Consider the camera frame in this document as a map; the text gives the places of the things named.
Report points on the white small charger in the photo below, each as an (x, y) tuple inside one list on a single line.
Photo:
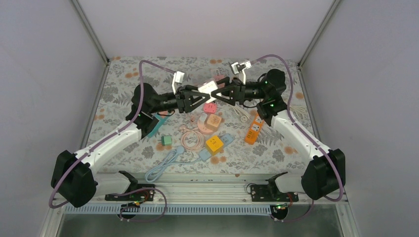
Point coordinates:
[(202, 119)]

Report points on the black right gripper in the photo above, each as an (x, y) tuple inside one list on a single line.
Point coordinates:
[(235, 92)]

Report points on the pink plug adapter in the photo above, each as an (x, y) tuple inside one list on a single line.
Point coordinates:
[(210, 108)]

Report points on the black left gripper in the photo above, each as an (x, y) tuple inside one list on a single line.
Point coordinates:
[(184, 97)]

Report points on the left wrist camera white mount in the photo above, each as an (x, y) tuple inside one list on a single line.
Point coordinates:
[(177, 79)]

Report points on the pink cube socket adapter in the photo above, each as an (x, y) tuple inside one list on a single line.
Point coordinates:
[(218, 78)]

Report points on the left aluminium corner post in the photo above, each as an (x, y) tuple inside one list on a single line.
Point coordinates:
[(90, 31)]

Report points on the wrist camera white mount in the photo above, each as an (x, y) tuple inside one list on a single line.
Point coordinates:
[(238, 69), (177, 79)]

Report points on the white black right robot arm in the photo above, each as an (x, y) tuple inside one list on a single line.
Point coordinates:
[(324, 175)]

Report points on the aluminium rail base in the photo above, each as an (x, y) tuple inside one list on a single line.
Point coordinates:
[(201, 194)]

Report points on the green small adapter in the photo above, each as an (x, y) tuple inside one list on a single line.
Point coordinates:
[(166, 140)]

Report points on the blue power strip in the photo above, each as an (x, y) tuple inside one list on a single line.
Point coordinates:
[(205, 155)]

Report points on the teal power strip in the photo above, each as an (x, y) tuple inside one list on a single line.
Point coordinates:
[(162, 118)]

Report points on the orange power strip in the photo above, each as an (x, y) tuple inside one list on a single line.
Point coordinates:
[(254, 130)]

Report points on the aluminium corner frame post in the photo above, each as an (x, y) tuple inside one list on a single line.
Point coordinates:
[(329, 14)]

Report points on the white cube socket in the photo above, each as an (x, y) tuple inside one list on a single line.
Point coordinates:
[(208, 87)]

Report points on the round pink power socket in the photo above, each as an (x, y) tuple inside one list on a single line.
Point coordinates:
[(202, 128)]

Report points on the floral patterned table mat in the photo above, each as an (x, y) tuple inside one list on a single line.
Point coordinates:
[(270, 154)]

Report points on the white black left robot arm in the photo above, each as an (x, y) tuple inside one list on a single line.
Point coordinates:
[(76, 178)]

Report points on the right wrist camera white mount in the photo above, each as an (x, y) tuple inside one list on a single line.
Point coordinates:
[(238, 69)]

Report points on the beige cube socket adapter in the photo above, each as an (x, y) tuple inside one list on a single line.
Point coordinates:
[(213, 122)]

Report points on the yellow cube socket adapter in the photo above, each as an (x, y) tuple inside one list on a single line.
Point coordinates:
[(214, 144)]

